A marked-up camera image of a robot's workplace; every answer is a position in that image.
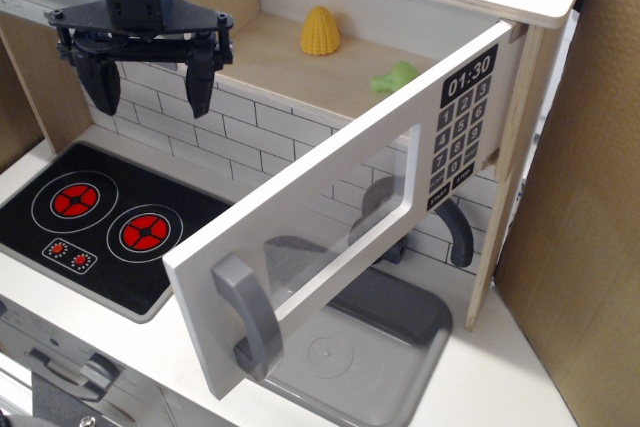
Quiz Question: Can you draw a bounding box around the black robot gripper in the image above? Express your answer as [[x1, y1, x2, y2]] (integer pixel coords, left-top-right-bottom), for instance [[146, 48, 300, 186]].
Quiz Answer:
[[45, 0, 233, 118]]

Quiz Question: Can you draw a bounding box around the white toy microwave door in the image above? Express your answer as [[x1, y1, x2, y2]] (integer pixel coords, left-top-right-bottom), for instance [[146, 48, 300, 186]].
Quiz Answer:
[[164, 21, 523, 398]]

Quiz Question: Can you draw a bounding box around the white wooden microwave cabinet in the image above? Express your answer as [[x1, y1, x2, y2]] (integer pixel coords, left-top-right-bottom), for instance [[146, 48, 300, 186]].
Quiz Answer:
[[165, 0, 575, 341]]

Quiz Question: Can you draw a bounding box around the black toy stovetop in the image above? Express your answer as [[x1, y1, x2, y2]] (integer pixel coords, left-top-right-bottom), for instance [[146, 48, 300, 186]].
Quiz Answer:
[[1, 143, 230, 323]]

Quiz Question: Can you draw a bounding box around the yellow toy corn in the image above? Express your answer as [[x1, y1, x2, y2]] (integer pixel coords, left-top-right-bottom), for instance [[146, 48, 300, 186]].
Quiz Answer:
[[299, 6, 341, 56]]

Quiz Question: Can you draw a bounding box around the green toy vegetable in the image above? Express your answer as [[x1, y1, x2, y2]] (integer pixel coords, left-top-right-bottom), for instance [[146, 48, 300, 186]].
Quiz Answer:
[[370, 61, 420, 93]]

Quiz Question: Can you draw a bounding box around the dark grey toy faucet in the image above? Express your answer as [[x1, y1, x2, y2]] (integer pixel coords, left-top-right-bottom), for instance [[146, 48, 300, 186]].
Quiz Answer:
[[347, 175, 474, 268]]

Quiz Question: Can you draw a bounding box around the grey toy sink basin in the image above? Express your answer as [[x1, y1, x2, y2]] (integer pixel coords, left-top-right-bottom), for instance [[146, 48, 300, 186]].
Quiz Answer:
[[261, 268, 452, 426]]

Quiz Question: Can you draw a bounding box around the brown cardboard panel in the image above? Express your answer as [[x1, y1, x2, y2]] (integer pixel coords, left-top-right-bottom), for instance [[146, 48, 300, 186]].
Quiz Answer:
[[496, 0, 639, 426]]

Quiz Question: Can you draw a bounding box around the grey oven front handle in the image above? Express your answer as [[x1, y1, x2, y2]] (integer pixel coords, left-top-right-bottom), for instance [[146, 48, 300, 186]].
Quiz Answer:
[[25, 348, 120, 402]]

